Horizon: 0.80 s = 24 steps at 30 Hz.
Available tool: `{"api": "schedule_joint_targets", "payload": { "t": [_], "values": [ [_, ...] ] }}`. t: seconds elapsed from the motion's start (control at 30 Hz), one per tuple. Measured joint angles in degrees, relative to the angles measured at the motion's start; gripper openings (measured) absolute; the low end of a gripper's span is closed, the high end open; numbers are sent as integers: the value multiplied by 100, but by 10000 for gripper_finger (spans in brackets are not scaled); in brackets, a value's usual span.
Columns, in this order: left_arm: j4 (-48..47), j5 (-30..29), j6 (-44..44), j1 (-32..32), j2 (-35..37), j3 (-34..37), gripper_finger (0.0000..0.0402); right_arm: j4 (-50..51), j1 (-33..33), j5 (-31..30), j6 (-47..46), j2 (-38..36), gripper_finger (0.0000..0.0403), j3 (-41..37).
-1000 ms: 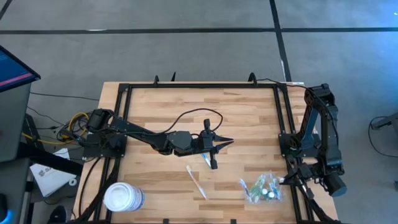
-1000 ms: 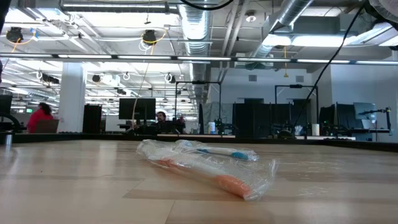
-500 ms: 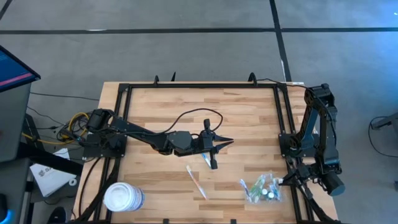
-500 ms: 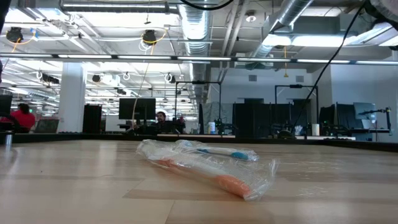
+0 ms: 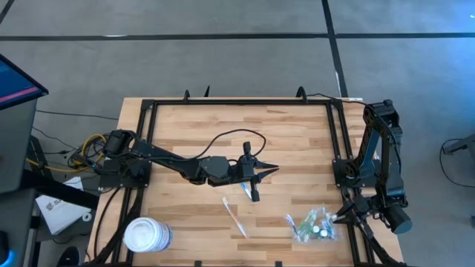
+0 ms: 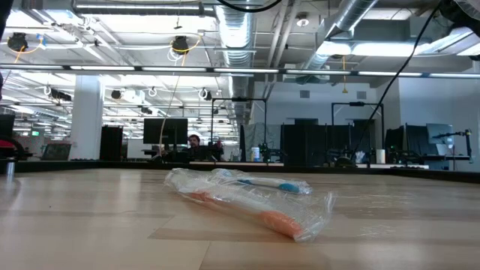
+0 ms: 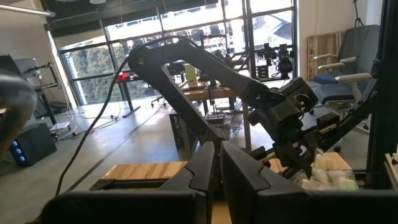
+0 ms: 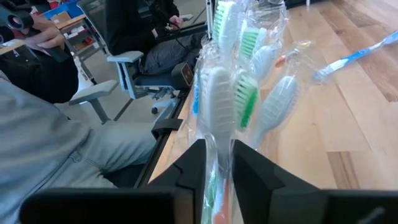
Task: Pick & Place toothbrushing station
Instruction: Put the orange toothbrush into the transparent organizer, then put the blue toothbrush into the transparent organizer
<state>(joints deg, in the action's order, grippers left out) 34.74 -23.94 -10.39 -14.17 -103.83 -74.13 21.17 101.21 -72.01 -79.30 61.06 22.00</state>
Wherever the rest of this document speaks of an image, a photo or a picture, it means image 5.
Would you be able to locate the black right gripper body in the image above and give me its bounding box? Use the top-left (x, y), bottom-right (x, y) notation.
top-left (340, 186), bottom-right (376, 241)

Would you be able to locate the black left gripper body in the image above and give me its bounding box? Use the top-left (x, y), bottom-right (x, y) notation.
top-left (231, 141), bottom-right (261, 204)

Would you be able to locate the white blue-tipped toothbrush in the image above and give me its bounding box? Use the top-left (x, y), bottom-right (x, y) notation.
top-left (284, 213), bottom-right (301, 243)

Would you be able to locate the blue wrapped toothbrush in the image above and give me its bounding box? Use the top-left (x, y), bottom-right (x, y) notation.
top-left (240, 181), bottom-right (254, 202)

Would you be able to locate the orange wrapped toothbrush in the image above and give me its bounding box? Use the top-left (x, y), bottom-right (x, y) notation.
top-left (221, 196), bottom-right (249, 239)

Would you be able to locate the white blue wipes canister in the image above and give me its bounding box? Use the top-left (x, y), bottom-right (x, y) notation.
top-left (122, 217), bottom-right (174, 254)

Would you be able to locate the grey metal stand foot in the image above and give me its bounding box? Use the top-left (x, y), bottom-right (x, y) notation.
top-left (443, 133), bottom-right (475, 155)

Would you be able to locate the black rounded object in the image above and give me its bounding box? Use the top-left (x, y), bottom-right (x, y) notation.
top-left (58, 240), bottom-right (87, 267)

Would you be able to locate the white booklet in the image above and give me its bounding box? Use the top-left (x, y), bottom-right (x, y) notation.
top-left (35, 177), bottom-right (92, 236)

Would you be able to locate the black stand leg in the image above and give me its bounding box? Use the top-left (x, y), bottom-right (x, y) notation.
top-left (20, 135), bottom-right (100, 211)

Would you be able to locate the grey cabinet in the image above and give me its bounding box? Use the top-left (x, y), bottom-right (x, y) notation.
top-left (0, 99), bottom-right (38, 194)

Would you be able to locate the dark blue screen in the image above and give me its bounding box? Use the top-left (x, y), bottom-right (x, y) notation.
top-left (0, 53), bottom-right (50, 111)

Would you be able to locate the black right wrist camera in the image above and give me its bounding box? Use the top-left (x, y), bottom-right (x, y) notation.
top-left (356, 198), bottom-right (372, 216)

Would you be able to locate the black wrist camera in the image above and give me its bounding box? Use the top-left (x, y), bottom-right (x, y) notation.
top-left (239, 155), bottom-right (257, 171)
top-left (356, 198), bottom-right (372, 216)

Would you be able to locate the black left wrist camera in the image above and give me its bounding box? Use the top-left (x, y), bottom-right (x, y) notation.
top-left (239, 155), bottom-right (257, 171)

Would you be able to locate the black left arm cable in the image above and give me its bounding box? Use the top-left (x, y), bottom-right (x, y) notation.
top-left (185, 128), bottom-right (268, 159)

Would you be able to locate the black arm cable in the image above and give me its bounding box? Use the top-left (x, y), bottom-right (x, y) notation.
top-left (304, 92), bottom-right (368, 108)
top-left (185, 128), bottom-right (268, 159)

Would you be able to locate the black aluminium table frame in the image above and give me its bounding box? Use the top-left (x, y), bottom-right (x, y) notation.
top-left (87, 96), bottom-right (409, 267)

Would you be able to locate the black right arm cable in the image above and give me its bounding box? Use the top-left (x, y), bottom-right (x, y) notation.
top-left (304, 92), bottom-right (368, 108)

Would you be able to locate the black floor cable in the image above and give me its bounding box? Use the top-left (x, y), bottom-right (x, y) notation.
top-left (35, 109), bottom-right (119, 122)
top-left (439, 137), bottom-right (475, 188)

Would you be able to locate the tangled yellow cable bundle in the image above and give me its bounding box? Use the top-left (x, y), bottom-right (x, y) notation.
top-left (26, 132), bottom-right (109, 174)

